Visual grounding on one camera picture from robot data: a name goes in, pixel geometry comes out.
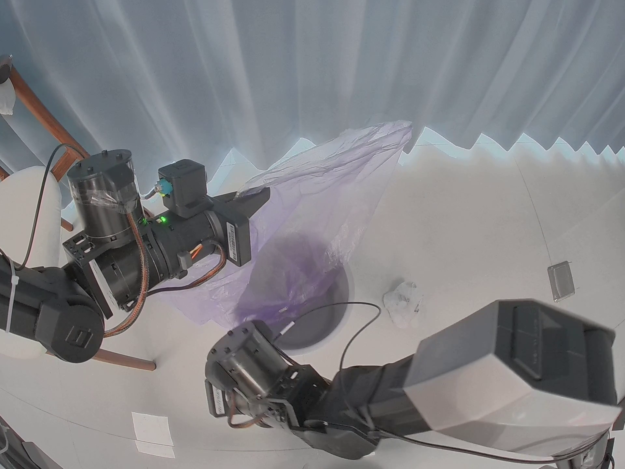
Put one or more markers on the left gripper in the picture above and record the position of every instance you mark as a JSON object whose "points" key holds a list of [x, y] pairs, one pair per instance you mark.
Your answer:
{"points": [[195, 240]]}

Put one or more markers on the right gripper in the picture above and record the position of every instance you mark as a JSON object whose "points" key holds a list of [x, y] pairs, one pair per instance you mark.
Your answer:
{"points": [[218, 401]]}

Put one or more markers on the purple plastic bag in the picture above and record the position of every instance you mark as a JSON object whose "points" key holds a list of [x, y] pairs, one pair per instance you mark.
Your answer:
{"points": [[332, 188]]}

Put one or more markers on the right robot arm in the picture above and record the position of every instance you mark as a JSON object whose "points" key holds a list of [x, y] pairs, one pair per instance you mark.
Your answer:
{"points": [[488, 374]]}

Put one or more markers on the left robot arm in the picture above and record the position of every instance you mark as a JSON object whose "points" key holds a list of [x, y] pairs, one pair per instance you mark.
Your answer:
{"points": [[49, 306]]}

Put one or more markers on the white trash bin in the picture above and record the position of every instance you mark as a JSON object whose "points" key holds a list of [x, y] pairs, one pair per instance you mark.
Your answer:
{"points": [[317, 330]]}

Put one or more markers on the crumpled white paper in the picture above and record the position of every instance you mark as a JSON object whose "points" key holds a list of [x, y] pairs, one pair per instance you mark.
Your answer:
{"points": [[403, 306]]}

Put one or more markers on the pale blue curtain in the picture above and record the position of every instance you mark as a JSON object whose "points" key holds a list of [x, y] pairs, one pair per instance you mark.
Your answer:
{"points": [[342, 42]]}

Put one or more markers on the white cushioned wooden chair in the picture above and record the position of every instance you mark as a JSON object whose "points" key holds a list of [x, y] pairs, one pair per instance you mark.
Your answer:
{"points": [[19, 203]]}

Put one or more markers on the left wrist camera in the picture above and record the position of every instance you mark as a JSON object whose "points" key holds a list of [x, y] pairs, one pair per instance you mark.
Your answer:
{"points": [[183, 183]]}

